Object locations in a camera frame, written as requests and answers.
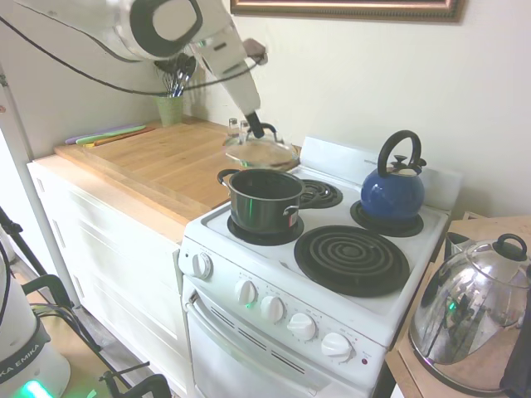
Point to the white stove knob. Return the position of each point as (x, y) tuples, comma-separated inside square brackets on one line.
[(272, 309), (337, 345), (246, 292), (202, 265), (301, 326)]

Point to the large black coil burner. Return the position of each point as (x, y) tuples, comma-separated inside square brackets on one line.
[(352, 261)]

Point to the white electric stove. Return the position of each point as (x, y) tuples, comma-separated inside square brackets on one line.
[(265, 352)]

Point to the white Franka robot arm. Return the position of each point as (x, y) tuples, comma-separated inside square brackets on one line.
[(83, 25)]

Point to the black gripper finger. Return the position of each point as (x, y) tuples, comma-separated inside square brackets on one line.
[(255, 124)]

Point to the metal whisk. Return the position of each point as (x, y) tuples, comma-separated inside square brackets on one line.
[(166, 76)]

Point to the black camera tripod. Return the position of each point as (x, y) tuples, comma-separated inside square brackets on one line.
[(18, 238)]

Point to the wooden butcher block countertop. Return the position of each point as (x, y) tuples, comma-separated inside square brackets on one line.
[(157, 161)]

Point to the blue enamel kettle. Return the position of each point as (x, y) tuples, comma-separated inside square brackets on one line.
[(390, 195)]

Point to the light wooden side table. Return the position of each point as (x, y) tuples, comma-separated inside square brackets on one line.
[(485, 226)]

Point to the white kitchen cabinet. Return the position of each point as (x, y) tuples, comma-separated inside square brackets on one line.
[(116, 273)]

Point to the black clamp frame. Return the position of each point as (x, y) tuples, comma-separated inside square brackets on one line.
[(137, 385)]

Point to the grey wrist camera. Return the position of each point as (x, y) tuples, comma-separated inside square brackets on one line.
[(254, 49)]

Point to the colourful cutting mats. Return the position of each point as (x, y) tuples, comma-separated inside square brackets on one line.
[(108, 133)]

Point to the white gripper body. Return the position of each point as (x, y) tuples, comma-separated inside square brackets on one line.
[(236, 74)]

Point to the orange wooden utensil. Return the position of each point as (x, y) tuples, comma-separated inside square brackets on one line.
[(108, 140)]

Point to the green utensil cup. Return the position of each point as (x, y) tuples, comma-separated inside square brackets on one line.
[(170, 111)]

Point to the black cooking pot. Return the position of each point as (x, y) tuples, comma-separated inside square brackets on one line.
[(257, 211)]

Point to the gold framed picture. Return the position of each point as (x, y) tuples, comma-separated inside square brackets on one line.
[(348, 10)]

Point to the glass salt shaker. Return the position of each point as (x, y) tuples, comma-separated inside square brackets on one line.
[(232, 126)]

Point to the purple silicone spatula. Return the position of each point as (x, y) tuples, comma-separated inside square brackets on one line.
[(72, 140)]

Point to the small black coil burner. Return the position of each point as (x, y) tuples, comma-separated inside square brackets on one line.
[(265, 238), (390, 227), (323, 192)]

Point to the glass pot lid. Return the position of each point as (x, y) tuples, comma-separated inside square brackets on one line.
[(261, 153)]

